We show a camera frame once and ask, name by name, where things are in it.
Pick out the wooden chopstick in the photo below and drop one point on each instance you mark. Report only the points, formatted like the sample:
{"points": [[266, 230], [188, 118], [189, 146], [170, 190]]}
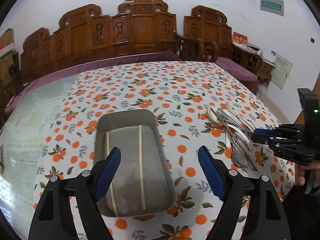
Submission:
{"points": [[142, 167], [111, 175]]}

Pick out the grey wall panel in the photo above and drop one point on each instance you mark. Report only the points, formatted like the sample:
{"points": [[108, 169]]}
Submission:
{"points": [[272, 5]]}

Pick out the small purple seat cushion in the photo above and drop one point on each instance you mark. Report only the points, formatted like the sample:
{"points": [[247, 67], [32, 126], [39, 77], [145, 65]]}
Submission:
{"points": [[235, 68]]}

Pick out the white wall cabinet door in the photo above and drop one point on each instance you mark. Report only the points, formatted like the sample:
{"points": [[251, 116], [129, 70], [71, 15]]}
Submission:
{"points": [[282, 71]]}

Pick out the rectangular metal tray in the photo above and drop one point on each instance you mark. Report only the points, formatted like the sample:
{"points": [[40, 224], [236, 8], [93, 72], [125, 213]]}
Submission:
{"points": [[130, 155]]}

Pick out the orange print tablecloth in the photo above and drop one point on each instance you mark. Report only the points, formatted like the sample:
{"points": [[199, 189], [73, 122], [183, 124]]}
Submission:
{"points": [[155, 87]]}

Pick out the white ceramic spoon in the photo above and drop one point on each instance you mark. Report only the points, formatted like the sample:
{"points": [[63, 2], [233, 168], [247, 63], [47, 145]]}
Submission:
{"points": [[229, 106]]}

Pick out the pile of metal spoons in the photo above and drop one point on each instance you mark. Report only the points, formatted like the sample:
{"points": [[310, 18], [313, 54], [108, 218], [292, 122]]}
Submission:
{"points": [[236, 135]]}

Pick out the carved wooden armchair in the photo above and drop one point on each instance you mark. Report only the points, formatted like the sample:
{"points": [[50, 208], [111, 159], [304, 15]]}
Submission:
{"points": [[207, 30]]}

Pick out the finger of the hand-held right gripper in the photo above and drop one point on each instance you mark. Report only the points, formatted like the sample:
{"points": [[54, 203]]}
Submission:
{"points": [[262, 137]]}

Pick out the person's dark clothing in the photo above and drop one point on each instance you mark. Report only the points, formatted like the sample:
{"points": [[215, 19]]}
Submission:
{"points": [[302, 215]]}

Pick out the white box with blue print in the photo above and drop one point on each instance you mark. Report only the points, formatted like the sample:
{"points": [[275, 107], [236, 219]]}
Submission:
{"points": [[269, 55]]}

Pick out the wooden side table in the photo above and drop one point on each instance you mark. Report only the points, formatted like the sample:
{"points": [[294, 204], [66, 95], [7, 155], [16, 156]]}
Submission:
{"points": [[265, 70]]}

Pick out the person's right hand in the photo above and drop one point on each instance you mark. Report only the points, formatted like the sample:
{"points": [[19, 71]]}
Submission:
{"points": [[300, 176]]}

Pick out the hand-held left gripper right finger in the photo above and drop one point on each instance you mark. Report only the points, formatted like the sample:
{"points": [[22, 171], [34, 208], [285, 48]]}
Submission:
{"points": [[212, 173]]}

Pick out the red desk calendar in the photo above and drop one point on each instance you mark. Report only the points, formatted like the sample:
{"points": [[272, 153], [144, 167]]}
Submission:
{"points": [[240, 38]]}

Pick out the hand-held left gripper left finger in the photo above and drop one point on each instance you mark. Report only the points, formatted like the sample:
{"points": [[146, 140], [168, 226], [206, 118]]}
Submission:
{"points": [[110, 171]]}

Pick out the carved wooden sofa bench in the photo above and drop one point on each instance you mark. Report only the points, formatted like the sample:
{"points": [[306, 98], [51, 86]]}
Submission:
{"points": [[100, 37]]}

